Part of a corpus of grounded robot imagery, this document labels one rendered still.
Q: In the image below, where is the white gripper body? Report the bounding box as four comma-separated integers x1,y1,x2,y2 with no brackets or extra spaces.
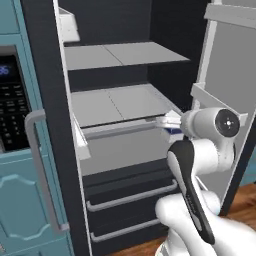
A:
155,109,184,130

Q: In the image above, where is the white and blue milk carton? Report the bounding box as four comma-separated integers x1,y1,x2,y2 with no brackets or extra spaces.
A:
161,125,185,145

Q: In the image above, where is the grey fridge crisper drawer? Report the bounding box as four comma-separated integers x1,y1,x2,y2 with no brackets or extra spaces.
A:
79,120,176,177

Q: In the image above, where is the grey fridge shelf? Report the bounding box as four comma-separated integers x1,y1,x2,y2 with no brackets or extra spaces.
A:
63,41,191,72
69,83,183,130

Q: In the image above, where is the grey right fridge door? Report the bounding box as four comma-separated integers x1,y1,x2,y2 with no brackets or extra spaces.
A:
190,0,256,216

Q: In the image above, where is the black fridge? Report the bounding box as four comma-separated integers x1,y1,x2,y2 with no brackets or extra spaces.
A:
57,0,214,256

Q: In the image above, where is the black left fridge door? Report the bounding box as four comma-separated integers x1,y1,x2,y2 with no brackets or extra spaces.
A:
19,0,92,256

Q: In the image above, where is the grey door bin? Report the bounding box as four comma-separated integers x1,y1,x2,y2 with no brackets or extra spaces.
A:
203,2,256,30
190,82,250,127

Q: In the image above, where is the black freezer drawer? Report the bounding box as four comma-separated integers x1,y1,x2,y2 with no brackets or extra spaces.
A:
81,159,179,214
87,199,171,256

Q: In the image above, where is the white door bin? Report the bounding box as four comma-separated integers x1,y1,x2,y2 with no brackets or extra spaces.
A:
71,112,92,161
57,6,81,43

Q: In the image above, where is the black built-in microwave oven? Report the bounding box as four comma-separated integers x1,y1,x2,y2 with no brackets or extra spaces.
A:
0,45,33,154

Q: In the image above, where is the teal cupboard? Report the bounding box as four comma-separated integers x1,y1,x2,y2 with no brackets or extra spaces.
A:
0,0,76,256

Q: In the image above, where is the grey freezer drawer handle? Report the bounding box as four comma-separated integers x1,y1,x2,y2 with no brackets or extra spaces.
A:
85,179,179,213
89,217,162,243

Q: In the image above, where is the grey fridge door handle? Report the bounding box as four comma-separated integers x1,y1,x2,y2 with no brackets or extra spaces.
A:
24,109,70,234

